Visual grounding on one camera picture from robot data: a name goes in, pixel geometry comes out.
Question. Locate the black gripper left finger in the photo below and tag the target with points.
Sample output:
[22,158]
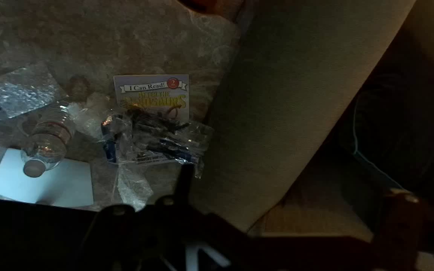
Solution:
[183,186]

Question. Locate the clear plastic bag with items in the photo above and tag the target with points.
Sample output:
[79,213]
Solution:
[138,141]

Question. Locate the beige fabric couch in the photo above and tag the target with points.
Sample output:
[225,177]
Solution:
[301,66]

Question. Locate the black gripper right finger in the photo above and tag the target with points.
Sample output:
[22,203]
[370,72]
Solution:
[401,222]

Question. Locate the stone top side table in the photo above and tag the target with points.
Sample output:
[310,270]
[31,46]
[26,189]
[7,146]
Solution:
[85,45]

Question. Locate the dark throw pillow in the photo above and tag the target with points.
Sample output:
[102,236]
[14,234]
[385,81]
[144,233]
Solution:
[389,126]

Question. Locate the colourful printed card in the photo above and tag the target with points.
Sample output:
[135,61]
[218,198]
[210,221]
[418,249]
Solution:
[162,94]

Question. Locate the crinkled clear plastic wrapper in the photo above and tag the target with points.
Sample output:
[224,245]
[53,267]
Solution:
[28,90]

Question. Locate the clear plastic water bottle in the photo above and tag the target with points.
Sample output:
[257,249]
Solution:
[49,141]

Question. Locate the white paper sheet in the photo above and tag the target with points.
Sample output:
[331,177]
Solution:
[67,186]

